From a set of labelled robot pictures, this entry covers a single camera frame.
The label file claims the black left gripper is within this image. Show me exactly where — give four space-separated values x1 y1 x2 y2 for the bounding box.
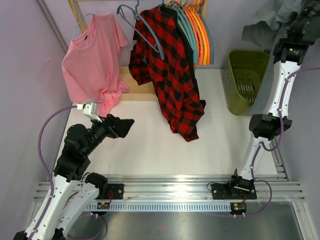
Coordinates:
83 113 134 157

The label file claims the grey button shirt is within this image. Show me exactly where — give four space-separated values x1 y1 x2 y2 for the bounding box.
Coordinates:
241 0 305 50

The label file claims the teal plastic hanger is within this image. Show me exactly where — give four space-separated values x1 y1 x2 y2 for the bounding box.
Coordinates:
116 0 166 61

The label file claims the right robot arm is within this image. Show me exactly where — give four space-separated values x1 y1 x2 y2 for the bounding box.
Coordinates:
222 0 320 200

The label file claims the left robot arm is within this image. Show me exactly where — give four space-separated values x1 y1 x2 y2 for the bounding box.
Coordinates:
14 114 135 240

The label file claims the pink t-shirt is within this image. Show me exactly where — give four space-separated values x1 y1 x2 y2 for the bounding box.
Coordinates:
62 13 130 117

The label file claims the red black plaid shirt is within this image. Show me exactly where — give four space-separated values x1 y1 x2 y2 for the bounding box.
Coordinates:
128 6 205 142

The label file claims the yellow plastic hanger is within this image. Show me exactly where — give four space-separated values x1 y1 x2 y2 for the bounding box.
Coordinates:
191 0 209 66

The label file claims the black shirt on hanger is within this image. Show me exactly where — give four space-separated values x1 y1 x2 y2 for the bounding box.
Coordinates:
159 4 200 97

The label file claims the orange plastic hanger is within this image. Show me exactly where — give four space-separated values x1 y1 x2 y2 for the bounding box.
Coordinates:
177 0 200 67

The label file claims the teal hanger under plaid shirt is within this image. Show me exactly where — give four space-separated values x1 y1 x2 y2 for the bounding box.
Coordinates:
158 0 171 10

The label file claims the teal empty hanger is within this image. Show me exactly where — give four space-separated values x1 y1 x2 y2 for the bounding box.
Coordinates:
172 0 216 66

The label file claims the green plastic basket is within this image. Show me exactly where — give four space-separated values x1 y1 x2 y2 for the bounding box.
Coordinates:
221 50 270 116

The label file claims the aluminium corner profile left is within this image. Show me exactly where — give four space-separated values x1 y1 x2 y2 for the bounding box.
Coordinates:
36 0 68 53

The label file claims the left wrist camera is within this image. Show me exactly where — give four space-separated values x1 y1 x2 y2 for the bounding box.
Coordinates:
76 101 103 123

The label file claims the wooden rack frame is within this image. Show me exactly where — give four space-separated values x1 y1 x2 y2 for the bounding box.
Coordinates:
66 0 209 102

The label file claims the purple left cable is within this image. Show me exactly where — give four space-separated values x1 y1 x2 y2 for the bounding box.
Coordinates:
29 104 81 233

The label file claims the purple cable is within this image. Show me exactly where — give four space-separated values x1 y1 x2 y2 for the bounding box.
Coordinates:
249 66 320 216
29 104 81 233

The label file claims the white slotted cable duct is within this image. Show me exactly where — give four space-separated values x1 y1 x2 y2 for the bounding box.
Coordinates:
84 202 231 212

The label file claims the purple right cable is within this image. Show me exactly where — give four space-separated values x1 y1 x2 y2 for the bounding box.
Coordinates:
249 66 320 216

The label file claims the wooden clothes rail rod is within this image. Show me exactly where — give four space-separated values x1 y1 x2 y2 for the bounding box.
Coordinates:
72 0 166 3

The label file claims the light blue wire hanger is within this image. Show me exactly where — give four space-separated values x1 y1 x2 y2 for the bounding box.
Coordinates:
70 0 94 41

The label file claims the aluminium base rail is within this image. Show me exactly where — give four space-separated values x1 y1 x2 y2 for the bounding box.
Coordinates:
32 173 307 203

